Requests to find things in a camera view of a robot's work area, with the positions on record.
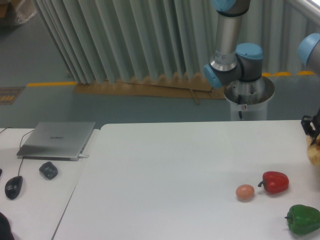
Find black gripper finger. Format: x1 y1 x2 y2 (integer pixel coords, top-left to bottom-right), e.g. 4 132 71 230
300 115 316 136

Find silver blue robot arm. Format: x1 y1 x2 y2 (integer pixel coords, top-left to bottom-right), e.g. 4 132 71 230
204 0 275 121

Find red bell pepper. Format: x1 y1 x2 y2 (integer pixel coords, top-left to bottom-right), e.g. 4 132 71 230
257 171 290 194

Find brown egg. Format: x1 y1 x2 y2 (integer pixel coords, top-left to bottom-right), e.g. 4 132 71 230
235 184 255 201

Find green bell pepper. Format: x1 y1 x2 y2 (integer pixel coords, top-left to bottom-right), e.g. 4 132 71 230
285 204 320 236

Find brown cardboard sheet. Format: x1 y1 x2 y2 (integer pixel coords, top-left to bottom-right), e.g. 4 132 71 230
73 72 225 105

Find grey folding curtain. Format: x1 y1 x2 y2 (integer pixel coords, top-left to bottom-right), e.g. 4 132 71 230
34 0 320 84

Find white usb plug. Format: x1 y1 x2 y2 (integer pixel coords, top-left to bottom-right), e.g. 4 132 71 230
78 154 89 159

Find silver laptop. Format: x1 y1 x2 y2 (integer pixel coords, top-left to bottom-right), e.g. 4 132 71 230
16 121 96 161

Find black computer mouse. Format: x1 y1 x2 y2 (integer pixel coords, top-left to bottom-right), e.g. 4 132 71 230
4 175 23 200

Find black object at corner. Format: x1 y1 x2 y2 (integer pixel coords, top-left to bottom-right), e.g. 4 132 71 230
0 213 15 240

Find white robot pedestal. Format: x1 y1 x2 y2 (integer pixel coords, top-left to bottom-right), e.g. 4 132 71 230
223 76 275 121

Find black mouse cable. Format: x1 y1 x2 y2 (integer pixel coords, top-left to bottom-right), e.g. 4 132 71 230
0 126 36 177

